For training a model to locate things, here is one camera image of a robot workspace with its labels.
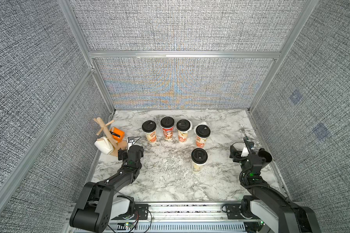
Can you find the wooden mug tree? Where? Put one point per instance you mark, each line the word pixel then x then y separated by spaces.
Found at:
pixel 106 131

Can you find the black mug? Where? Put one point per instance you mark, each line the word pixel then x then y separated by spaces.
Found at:
pixel 265 154

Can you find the red patterned paper cup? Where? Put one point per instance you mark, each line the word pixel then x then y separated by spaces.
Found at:
pixel 168 133

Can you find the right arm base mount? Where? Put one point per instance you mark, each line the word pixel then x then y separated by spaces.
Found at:
pixel 232 211

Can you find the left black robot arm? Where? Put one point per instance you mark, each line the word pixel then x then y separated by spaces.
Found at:
pixel 92 211

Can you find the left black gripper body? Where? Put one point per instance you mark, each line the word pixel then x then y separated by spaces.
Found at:
pixel 124 154

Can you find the orange mug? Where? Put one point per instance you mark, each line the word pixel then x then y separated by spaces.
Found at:
pixel 117 134

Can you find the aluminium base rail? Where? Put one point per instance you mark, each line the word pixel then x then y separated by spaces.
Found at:
pixel 173 217

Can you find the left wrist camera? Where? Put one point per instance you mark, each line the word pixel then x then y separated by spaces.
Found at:
pixel 130 142

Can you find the white mug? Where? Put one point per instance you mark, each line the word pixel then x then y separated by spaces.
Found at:
pixel 104 145

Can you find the green handled fork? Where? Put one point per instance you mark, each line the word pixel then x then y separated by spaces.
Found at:
pixel 242 129

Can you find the red flower paper cup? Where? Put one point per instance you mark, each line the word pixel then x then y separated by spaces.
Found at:
pixel 200 142

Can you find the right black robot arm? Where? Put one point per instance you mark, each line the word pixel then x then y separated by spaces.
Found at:
pixel 278 214

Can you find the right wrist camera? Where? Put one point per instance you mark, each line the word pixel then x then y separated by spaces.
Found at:
pixel 248 147

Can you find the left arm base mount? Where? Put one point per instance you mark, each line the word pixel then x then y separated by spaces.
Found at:
pixel 140 212

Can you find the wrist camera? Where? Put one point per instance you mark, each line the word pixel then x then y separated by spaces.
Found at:
pixel 248 147
pixel 130 142

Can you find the black cup lid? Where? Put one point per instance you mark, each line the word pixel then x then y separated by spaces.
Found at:
pixel 167 122
pixel 199 156
pixel 184 125
pixel 149 126
pixel 203 131

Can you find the yellow patterned paper cup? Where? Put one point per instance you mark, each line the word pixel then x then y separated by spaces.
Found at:
pixel 151 137

